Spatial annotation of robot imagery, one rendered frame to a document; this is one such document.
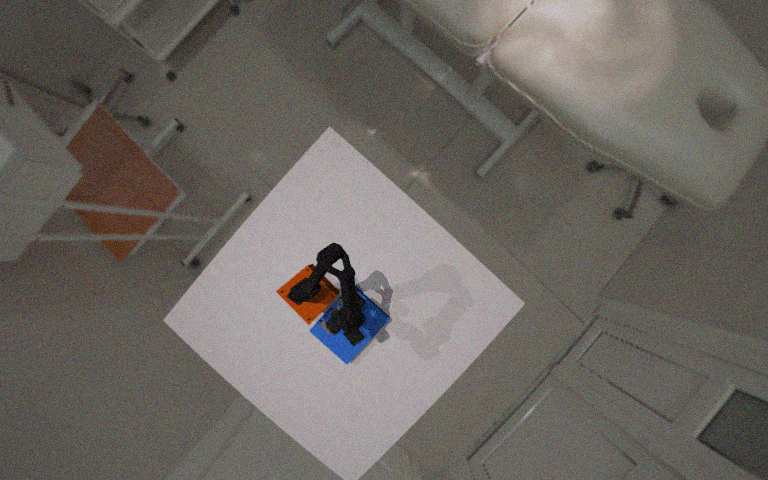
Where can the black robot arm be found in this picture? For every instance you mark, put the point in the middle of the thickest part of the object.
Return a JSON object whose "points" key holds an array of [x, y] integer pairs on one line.
{"points": [[350, 317]]}

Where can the blue rectangular block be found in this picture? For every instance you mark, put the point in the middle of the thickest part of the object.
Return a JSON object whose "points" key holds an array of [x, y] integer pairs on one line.
{"points": [[375, 319]]}

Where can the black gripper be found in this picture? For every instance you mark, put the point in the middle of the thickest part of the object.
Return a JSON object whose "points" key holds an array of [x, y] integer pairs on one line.
{"points": [[331, 325]]}

